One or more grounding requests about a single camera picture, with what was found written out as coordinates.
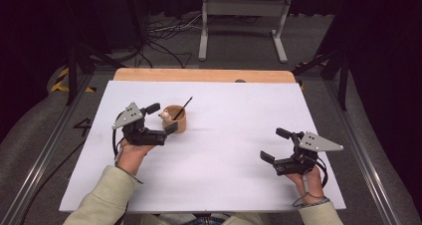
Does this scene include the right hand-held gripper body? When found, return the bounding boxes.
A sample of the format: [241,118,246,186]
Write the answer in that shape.
[273,130,344,177]

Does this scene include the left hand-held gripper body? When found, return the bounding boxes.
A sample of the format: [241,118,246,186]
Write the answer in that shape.
[110,102,167,146]

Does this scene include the wooden pen holder cup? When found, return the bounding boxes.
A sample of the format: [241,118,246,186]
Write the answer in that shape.
[157,104,188,134]

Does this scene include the black pen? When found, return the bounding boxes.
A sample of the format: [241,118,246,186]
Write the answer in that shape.
[171,96,194,121]

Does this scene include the person's left hand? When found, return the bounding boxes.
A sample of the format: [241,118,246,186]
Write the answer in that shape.
[115,138,157,177]

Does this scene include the person's right hand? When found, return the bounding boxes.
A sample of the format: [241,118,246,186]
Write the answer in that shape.
[285,165,325,206]

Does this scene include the white paper sheet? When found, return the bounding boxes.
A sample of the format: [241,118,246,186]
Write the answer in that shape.
[59,80,347,214]

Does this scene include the wooden table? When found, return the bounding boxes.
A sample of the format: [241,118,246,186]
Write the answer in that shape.
[112,67,298,85]

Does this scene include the black tripod stand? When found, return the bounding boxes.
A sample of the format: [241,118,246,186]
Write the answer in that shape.
[64,40,127,107]
[291,47,350,112]

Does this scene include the person's blue jeans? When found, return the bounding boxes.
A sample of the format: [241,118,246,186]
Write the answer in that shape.
[183,215,231,225]

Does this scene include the grey metal stand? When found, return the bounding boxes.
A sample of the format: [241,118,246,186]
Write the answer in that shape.
[197,0,294,65]

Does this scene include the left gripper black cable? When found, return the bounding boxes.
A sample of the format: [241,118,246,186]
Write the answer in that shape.
[111,127,125,160]

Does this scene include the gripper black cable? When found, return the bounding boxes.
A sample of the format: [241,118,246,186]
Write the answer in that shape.
[111,127,125,160]
[316,156,329,189]

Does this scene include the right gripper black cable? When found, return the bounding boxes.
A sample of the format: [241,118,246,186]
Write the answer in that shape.
[316,156,329,189]

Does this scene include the aluminium rail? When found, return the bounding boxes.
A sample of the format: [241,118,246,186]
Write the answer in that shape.
[0,73,95,225]
[321,79,401,225]

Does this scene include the grey wrist strap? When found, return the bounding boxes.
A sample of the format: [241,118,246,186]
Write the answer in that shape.
[113,147,144,185]
[291,174,328,208]

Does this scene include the bundle of floor cables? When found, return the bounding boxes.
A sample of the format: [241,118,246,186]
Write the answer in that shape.
[136,13,204,70]

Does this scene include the black floor cable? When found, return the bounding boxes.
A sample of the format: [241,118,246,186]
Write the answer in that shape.
[19,140,86,225]

